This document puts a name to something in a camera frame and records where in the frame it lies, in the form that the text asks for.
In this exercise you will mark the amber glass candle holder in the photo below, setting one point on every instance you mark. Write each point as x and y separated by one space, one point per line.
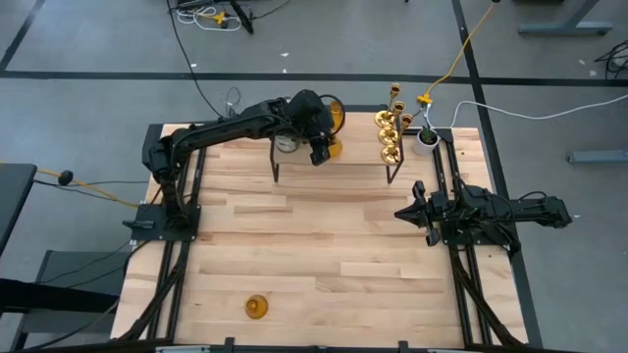
256 306
337 115
336 149

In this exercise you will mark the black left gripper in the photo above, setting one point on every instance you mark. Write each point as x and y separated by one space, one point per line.
309 115

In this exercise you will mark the silver metal candle tin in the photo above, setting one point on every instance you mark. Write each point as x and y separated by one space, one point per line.
287 143

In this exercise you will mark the black rig frame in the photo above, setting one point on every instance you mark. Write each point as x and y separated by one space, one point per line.
189 274

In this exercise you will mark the grey desk foot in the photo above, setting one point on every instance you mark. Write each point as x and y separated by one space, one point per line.
598 157

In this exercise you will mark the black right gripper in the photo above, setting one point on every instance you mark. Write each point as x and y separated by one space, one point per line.
432 212

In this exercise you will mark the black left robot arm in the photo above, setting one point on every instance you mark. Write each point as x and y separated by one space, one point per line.
221 127

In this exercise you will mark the wooden shelf riser black frame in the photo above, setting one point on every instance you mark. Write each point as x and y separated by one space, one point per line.
363 142

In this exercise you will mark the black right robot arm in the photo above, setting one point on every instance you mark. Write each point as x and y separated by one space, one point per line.
510 214

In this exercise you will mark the grey desk base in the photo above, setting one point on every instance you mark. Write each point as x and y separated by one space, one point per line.
73 267

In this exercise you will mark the grey desk leg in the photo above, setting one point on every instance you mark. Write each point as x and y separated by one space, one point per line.
564 28

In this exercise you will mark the brass candlestick holder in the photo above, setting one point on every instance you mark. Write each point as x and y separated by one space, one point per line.
387 137
383 118
390 156

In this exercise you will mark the white pot with green plant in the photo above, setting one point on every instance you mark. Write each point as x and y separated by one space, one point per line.
424 144

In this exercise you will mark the black side table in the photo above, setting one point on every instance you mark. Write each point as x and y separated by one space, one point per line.
15 196

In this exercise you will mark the black stand leg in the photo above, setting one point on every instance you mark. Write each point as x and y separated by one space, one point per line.
243 17

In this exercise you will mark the black beam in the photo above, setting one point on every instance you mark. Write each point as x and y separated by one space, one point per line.
49 296

